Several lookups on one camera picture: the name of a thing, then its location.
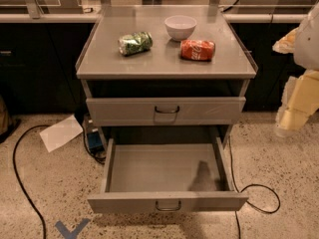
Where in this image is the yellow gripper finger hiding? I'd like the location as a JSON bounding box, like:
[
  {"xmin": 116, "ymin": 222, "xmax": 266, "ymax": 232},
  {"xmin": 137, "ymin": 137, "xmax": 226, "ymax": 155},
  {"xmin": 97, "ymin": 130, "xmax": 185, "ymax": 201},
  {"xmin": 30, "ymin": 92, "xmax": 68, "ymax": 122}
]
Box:
[
  {"xmin": 272, "ymin": 28, "xmax": 297, "ymax": 54},
  {"xmin": 275, "ymin": 70, "xmax": 319, "ymax": 137}
]

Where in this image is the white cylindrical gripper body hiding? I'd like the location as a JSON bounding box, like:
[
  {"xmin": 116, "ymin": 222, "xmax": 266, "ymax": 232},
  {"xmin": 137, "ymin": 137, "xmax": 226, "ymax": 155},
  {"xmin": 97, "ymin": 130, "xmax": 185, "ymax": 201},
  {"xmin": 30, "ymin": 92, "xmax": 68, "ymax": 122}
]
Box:
[{"xmin": 281, "ymin": 77, "xmax": 297, "ymax": 113}]

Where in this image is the grey drawer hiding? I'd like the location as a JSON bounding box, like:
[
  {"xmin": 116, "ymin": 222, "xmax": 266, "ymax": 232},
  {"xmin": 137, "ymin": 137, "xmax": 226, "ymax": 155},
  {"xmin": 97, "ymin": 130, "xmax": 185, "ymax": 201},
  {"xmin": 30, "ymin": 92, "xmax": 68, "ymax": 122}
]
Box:
[
  {"xmin": 87, "ymin": 97, "xmax": 245, "ymax": 126},
  {"xmin": 88, "ymin": 137, "xmax": 248, "ymax": 213}
]

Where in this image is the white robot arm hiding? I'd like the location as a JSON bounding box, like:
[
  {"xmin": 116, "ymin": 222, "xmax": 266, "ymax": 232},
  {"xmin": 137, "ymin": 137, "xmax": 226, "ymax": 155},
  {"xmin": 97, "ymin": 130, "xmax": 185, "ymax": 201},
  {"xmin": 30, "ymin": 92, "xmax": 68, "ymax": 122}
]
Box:
[{"xmin": 272, "ymin": 3, "xmax": 319, "ymax": 137}]

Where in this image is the grey top drawer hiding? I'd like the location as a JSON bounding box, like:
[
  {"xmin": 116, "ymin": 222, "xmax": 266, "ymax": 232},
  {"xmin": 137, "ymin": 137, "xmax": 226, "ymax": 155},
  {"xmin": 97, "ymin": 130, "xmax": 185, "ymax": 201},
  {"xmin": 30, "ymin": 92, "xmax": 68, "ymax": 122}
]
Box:
[{"xmin": 87, "ymin": 97, "xmax": 245, "ymax": 126}]

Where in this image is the red coca-cola can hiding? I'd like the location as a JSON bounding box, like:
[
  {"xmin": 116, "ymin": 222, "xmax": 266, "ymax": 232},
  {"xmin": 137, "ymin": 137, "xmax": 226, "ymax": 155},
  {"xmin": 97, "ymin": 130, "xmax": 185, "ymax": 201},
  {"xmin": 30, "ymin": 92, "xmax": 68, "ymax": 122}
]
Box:
[{"xmin": 180, "ymin": 40, "xmax": 215, "ymax": 61}]

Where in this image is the white bowl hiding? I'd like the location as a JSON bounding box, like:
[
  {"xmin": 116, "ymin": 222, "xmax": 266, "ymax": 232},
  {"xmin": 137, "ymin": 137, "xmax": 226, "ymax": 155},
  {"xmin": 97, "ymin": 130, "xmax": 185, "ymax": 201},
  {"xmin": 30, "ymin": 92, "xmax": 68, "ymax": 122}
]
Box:
[{"xmin": 164, "ymin": 15, "xmax": 197, "ymax": 41}]

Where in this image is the green crushed can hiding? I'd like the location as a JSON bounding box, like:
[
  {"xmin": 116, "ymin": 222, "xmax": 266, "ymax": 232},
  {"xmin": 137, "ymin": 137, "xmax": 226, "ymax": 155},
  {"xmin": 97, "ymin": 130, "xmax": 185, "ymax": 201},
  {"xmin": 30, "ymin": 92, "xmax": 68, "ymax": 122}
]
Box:
[{"xmin": 118, "ymin": 32, "xmax": 153, "ymax": 56}]

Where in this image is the grey metal cabinet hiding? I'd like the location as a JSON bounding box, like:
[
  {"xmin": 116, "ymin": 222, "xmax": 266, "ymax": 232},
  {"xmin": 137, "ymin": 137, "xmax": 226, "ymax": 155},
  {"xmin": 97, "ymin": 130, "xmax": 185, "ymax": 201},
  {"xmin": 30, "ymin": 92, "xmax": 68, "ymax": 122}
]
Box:
[{"xmin": 75, "ymin": 5, "xmax": 259, "ymax": 151}]

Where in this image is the blue box under cabinet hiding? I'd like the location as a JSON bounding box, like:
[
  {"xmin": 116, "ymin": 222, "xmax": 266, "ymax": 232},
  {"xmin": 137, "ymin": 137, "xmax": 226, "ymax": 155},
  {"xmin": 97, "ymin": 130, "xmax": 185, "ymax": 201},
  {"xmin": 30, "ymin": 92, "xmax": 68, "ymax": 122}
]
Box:
[{"xmin": 87, "ymin": 131, "xmax": 104, "ymax": 152}]

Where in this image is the white paper sheet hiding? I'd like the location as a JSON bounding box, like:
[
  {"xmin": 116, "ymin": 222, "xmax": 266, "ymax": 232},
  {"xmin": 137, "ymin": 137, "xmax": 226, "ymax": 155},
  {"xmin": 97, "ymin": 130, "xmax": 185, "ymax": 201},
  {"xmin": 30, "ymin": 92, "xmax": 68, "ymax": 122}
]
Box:
[{"xmin": 40, "ymin": 116, "xmax": 83, "ymax": 152}]

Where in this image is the blue tape floor marker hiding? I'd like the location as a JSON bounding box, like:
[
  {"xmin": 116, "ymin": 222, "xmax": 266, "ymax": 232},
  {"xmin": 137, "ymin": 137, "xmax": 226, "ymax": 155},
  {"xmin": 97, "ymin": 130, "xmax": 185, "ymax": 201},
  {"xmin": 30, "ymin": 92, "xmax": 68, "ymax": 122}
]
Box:
[{"xmin": 54, "ymin": 218, "xmax": 92, "ymax": 239}]

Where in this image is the black cable right floor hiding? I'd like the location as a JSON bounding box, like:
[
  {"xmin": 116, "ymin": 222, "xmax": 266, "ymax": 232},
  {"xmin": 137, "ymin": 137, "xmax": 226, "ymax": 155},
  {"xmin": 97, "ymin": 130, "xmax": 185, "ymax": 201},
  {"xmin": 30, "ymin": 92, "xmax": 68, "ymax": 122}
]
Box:
[{"xmin": 227, "ymin": 135, "xmax": 281, "ymax": 239}]

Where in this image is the black cable floor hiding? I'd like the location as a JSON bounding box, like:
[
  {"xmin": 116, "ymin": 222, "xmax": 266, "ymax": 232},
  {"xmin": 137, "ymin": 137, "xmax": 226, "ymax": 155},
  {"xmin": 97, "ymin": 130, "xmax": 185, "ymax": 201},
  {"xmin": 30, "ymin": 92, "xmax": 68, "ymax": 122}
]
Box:
[
  {"xmin": 227, "ymin": 135, "xmax": 281, "ymax": 239},
  {"xmin": 12, "ymin": 123, "xmax": 51, "ymax": 239}
]

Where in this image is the black cable left floor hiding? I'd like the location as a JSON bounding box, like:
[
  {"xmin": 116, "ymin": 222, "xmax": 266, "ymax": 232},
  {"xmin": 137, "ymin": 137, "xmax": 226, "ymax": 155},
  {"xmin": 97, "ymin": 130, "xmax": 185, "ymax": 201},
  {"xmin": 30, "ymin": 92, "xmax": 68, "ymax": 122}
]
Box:
[{"xmin": 12, "ymin": 123, "xmax": 51, "ymax": 239}]

